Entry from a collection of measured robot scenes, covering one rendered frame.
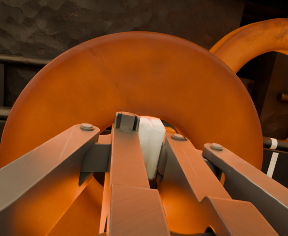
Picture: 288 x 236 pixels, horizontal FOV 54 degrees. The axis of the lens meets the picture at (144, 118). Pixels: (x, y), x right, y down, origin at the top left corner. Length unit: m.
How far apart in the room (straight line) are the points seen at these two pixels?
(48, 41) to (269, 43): 0.26
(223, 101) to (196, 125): 0.02
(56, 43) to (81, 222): 0.25
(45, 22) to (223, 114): 0.27
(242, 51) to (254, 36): 0.02
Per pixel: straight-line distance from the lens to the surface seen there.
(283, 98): 0.42
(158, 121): 0.15
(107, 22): 0.38
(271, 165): 0.33
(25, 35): 0.39
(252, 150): 0.18
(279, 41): 0.34
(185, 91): 0.16
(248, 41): 0.32
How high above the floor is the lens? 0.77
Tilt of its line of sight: 10 degrees down
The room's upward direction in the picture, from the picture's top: 11 degrees clockwise
